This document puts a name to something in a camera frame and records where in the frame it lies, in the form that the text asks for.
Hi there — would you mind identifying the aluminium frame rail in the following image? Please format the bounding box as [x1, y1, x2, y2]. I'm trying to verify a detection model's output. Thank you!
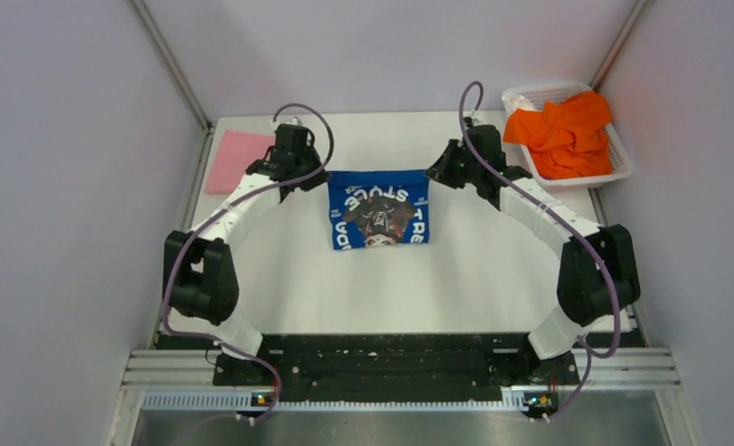
[125, 0, 212, 131]

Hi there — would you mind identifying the blue t shirt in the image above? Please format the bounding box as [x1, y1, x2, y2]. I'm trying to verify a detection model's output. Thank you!
[328, 169, 430, 251]

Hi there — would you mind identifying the white slotted cable duct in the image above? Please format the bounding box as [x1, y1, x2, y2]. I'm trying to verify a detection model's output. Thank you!
[141, 390, 552, 413]

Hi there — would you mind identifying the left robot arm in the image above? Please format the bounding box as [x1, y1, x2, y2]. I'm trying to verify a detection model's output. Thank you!
[161, 124, 329, 384]

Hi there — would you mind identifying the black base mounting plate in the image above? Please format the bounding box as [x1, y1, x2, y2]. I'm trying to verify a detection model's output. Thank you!
[154, 332, 645, 406]

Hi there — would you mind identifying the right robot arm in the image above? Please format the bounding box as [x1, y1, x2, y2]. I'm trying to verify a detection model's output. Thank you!
[425, 122, 640, 383]

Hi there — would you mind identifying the folded pink t shirt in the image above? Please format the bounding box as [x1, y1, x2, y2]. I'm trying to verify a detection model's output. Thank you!
[204, 130, 275, 195]

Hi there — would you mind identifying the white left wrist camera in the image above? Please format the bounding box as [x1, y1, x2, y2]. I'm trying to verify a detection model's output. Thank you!
[274, 116, 305, 127]

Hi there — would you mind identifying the orange t shirt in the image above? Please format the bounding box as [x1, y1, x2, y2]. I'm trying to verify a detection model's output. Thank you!
[504, 90, 613, 180]

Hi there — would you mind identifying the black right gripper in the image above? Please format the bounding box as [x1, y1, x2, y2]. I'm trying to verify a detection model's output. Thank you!
[425, 138, 482, 190]

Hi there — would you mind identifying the white plastic laundry basket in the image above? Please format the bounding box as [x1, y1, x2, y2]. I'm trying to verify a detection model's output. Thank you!
[502, 82, 634, 190]

